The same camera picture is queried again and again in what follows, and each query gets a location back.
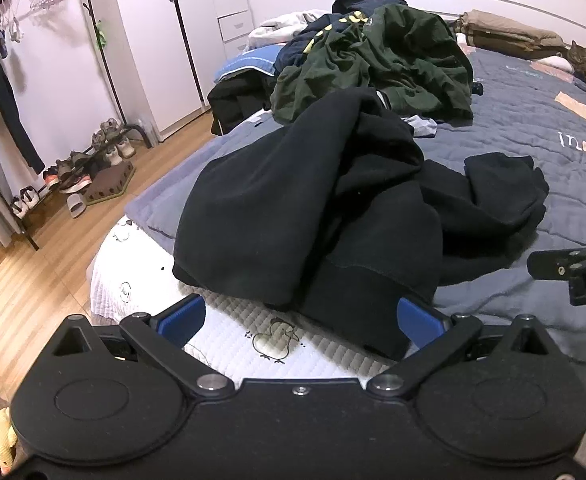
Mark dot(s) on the row of shoes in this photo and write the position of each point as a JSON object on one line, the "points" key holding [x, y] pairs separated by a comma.
{"points": [[108, 142]]}

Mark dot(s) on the folded tan blanket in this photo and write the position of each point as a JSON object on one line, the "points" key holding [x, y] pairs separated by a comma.
{"points": [[508, 32]]}

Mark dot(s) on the grey printed quilt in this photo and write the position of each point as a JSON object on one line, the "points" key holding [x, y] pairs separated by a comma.
{"points": [[523, 125]]}

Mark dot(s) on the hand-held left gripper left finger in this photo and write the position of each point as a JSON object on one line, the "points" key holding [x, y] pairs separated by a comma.
{"points": [[183, 317]]}

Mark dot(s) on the small white pillow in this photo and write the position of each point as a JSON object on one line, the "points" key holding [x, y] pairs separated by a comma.
{"points": [[558, 62]]}

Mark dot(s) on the black sweatshirt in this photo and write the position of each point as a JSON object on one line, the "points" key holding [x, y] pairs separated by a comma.
{"points": [[298, 210]]}

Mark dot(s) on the dark green garment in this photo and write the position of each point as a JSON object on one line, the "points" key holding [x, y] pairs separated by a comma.
{"points": [[403, 60]]}

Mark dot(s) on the pale grey hooded garment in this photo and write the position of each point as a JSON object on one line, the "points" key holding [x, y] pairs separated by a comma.
{"points": [[278, 27]]}

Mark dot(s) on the white wardrobe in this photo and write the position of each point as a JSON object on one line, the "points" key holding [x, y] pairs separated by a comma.
{"points": [[198, 35]]}

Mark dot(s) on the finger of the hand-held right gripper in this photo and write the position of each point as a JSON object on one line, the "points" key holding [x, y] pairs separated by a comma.
{"points": [[545, 262]]}

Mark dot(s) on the green hanging item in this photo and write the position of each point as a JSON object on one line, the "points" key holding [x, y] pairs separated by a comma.
{"points": [[102, 35]]}

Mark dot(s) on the dark hanging pants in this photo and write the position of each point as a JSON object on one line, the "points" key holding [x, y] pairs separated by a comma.
{"points": [[8, 100]]}

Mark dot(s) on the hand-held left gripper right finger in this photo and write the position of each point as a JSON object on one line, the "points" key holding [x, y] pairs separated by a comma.
{"points": [[418, 322]]}

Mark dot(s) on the light grey garment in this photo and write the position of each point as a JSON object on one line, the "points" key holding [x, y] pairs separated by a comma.
{"points": [[423, 127]]}

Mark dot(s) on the yellow plush toy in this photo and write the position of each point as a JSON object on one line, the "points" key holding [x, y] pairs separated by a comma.
{"points": [[0, 432]]}

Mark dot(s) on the navy garment with yellow print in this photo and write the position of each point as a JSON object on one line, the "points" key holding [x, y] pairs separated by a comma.
{"points": [[318, 32]]}

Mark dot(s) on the black cloth beside bed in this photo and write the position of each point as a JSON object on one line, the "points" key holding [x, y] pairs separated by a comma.
{"points": [[238, 100]]}

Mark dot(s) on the brown hexagonal mat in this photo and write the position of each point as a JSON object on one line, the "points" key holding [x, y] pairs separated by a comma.
{"points": [[108, 182]]}

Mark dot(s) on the black clothes rack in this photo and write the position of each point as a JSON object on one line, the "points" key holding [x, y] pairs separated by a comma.
{"points": [[107, 60]]}

